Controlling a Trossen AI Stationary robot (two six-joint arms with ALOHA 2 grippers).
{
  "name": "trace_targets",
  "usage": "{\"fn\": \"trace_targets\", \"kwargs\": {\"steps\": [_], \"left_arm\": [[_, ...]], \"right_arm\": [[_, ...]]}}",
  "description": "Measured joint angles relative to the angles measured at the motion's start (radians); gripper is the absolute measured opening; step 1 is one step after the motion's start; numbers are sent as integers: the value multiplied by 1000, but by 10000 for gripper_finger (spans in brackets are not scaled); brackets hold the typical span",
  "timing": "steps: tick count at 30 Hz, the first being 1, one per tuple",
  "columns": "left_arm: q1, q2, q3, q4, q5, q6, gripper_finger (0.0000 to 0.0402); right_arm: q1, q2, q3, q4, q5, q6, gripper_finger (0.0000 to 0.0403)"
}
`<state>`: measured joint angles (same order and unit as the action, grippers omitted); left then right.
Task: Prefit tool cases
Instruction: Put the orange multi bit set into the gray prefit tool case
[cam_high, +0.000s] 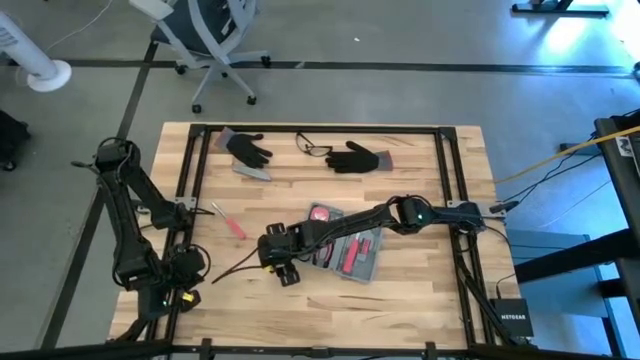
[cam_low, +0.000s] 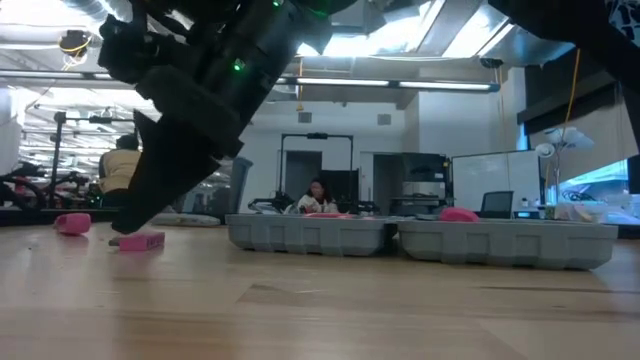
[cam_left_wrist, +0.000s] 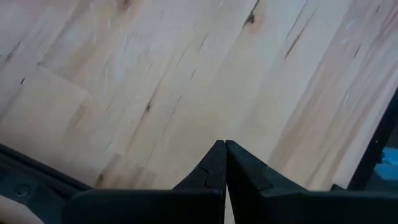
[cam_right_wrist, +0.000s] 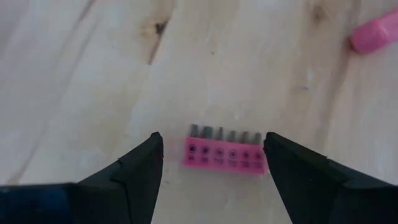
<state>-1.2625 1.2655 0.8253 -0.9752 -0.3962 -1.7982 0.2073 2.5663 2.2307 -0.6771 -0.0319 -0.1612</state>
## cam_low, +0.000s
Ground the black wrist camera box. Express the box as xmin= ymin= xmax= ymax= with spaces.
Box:
xmin=97 ymin=13 xmax=169 ymax=85

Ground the dark office chair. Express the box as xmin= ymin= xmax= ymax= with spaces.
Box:
xmin=479 ymin=189 xmax=515 ymax=219

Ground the black ceiling mounted device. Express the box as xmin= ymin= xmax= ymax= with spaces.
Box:
xmin=57 ymin=28 xmax=94 ymax=57

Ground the yellow hanging cable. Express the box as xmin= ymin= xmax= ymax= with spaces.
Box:
xmin=562 ymin=47 xmax=584 ymax=136

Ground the black equipment shelf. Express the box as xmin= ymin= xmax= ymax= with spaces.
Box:
xmin=392 ymin=152 xmax=451 ymax=217

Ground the clear plastic bag pile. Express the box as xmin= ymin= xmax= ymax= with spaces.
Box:
xmin=544 ymin=199 xmax=640 ymax=226

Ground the pink handled claw hammer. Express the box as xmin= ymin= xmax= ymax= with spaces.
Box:
xmin=438 ymin=206 xmax=481 ymax=223

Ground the small red bit holder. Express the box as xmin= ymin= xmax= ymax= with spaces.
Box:
xmin=108 ymin=231 xmax=166 ymax=253

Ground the grey blue office chair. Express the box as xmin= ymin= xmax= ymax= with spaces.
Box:
xmin=219 ymin=156 xmax=255 ymax=215

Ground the black camera rig stand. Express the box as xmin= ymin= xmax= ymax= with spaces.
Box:
xmin=49 ymin=109 xmax=137 ymax=201

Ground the grey door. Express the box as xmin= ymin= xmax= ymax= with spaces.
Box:
xmin=284 ymin=150 xmax=323 ymax=201

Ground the grey plastic tool case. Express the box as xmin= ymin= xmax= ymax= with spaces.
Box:
xmin=225 ymin=213 xmax=620 ymax=272

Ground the person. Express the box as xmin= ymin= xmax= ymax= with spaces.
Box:
xmin=297 ymin=177 xmax=341 ymax=215
xmin=97 ymin=133 xmax=145 ymax=210

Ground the long ceiling light bar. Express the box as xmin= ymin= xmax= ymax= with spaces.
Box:
xmin=0 ymin=69 xmax=501 ymax=94

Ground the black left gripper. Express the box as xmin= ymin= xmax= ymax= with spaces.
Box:
xmin=110 ymin=57 xmax=284 ymax=236

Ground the black gantry frame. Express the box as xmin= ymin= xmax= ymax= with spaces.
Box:
xmin=277 ymin=131 xmax=355 ymax=201

